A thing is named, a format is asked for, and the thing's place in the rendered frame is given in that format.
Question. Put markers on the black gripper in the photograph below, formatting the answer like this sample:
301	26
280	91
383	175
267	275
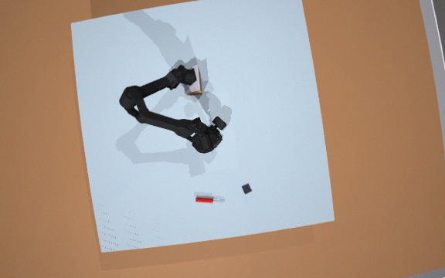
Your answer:
218	123

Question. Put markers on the dark grey flat rectangular piece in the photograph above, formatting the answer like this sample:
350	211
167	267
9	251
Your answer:
246	188

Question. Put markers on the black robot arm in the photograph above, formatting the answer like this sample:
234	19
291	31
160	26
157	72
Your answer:
134	95

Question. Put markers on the red screwdriver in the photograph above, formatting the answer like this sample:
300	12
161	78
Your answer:
197	199

